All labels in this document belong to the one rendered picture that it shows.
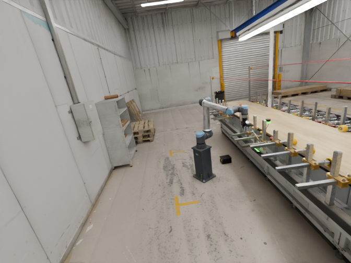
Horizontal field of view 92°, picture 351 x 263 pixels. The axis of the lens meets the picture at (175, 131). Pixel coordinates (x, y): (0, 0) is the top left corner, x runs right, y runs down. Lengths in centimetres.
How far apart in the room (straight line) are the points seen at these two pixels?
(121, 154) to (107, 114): 95
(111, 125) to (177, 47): 713
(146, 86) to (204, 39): 399
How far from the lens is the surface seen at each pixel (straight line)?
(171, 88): 998
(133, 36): 1027
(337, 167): 175
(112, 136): 394
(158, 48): 1006
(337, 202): 212
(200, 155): 295
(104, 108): 382
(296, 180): 213
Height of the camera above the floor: 186
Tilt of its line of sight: 18 degrees down
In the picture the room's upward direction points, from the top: 9 degrees counter-clockwise
